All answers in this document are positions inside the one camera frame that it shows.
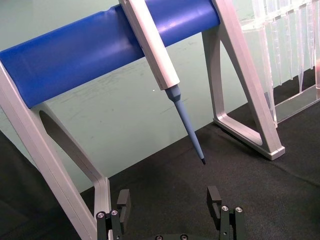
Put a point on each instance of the black table cloth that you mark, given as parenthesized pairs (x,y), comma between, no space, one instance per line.
(250,187)

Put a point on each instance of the clear pipette tip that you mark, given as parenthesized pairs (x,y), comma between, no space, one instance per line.
(301,62)
(278,55)
(291,55)

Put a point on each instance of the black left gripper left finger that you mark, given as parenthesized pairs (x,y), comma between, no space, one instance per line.
(124,205)

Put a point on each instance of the grey stand with blue bar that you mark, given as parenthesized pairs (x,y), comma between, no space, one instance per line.
(75,62)

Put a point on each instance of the clear acrylic tip rack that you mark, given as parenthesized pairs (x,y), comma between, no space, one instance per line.
(295,105)

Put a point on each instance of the white pipette with blue shaft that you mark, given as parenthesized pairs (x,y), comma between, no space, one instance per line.
(155,50)

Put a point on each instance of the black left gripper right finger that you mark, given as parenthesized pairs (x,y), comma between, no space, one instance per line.
(213,200)

